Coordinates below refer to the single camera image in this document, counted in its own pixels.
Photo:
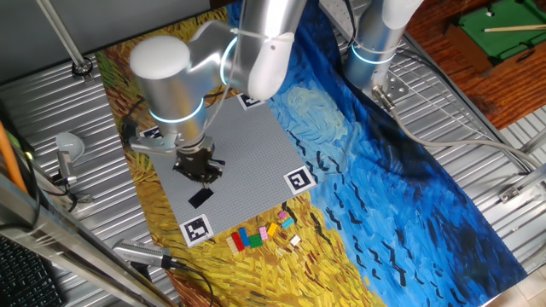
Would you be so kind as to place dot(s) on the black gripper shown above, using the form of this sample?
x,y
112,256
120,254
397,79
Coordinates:
x,y
196,158

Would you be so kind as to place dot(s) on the black Lego plate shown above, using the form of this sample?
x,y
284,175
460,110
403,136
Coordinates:
x,y
201,198

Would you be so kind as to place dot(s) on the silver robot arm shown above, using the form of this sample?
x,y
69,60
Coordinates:
x,y
170,94

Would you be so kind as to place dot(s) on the grey Lego baseplate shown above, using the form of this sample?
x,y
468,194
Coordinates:
x,y
256,162

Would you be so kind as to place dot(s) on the blue Lego brick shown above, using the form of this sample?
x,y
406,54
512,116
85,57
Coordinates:
x,y
244,236

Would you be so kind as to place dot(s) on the red Lego brick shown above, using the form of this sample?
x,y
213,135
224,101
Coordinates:
x,y
237,241

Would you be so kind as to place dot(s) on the tan Lego brick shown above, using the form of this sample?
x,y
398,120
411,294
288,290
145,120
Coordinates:
x,y
231,246

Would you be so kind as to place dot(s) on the long pink Lego brick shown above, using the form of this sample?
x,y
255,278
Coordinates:
x,y
263,233

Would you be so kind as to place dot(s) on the green Lego brick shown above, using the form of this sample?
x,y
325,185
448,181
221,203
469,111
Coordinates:
x,y
255,241

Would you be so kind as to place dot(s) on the yellow Lego brick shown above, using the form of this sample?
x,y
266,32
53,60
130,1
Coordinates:
x,y
272,229

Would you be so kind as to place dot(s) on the small pink Lego brick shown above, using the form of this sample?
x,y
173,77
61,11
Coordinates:
x,y
282,215

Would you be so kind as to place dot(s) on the cyan Lego brick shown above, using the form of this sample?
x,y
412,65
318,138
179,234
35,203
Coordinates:
x,y
288,223

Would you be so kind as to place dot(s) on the white Lego brick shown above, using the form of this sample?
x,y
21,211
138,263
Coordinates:
x,y
295,240

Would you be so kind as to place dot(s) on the black white fiducial marker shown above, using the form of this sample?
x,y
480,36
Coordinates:
x,y
249,102
300,179
196,229
151,133

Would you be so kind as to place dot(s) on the white dome lamp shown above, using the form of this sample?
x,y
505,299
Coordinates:
x,y
70,145

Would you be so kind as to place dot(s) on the painted print tablecloth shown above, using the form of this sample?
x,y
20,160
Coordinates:
x,y
384,192

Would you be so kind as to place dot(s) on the silver pole with base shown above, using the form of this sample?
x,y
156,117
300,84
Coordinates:
x,y
64,36

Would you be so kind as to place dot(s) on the orange tube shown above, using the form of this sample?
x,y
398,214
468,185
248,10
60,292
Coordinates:
x,y
8,160

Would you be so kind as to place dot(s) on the silver robot mounting plate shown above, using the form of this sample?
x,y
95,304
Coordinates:
x,y
394,87

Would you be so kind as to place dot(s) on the black keyboard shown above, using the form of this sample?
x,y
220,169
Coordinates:
x,y
21,281

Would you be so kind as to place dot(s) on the aluminium strut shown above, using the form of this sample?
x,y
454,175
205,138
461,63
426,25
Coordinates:
x,y
512,192

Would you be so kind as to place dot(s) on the green mini pool table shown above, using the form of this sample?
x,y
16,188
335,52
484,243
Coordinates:
x,y
503,38

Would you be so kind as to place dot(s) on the wooden cue stick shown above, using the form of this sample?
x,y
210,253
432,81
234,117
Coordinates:
x,y
516,28

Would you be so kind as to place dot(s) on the silver camera bracket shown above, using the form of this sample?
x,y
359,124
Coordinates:
x,y
153,144

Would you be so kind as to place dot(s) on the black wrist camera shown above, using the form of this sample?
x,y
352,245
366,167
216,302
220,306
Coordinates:
x,y
129,132

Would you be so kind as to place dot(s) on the silver bar camera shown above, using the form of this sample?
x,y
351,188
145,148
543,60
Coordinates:
x,y
141,253

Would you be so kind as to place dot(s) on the aluminium frame rail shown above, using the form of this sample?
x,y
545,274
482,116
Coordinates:
x,y
64,243

